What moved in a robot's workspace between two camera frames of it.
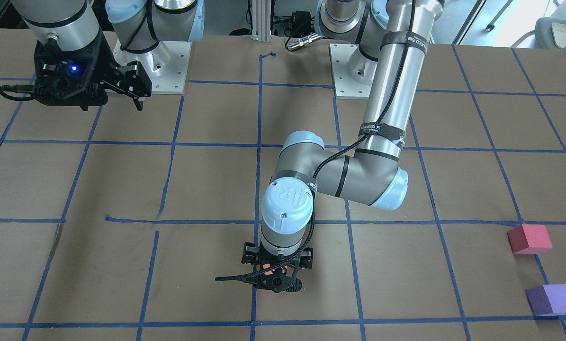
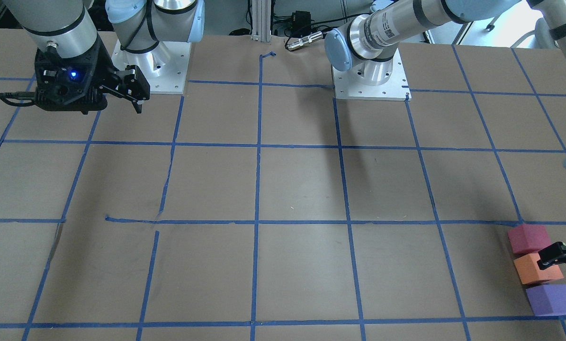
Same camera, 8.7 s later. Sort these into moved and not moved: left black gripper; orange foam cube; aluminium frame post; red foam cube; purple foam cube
Moved: orange foam cube; left black gripper
Not moved: purple foam cube; aluminium frame post; red foam cube
